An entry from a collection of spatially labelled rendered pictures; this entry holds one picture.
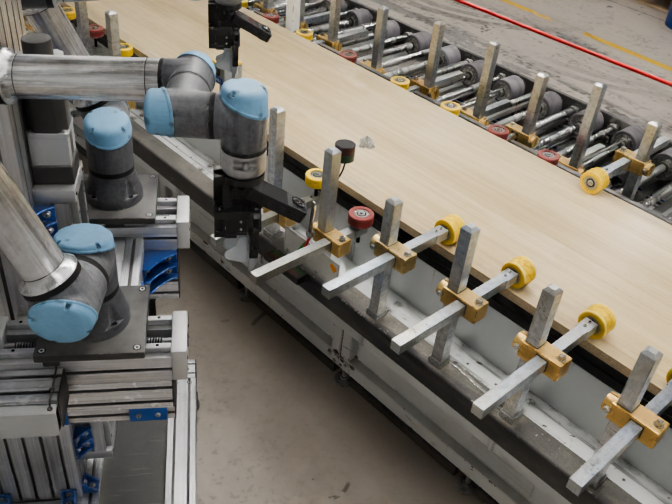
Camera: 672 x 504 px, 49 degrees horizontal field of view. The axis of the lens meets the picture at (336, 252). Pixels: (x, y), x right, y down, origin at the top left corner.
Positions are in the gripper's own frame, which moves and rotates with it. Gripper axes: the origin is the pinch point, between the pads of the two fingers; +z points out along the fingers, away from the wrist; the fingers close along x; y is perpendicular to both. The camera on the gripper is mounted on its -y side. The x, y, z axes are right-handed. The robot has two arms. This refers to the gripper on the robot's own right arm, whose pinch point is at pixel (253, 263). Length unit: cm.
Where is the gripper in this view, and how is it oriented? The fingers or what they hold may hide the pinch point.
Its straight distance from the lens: 138.8
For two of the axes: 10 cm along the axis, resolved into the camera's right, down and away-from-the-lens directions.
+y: -9.9, 0.2, -1.7
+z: -0.9, 8.0, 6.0
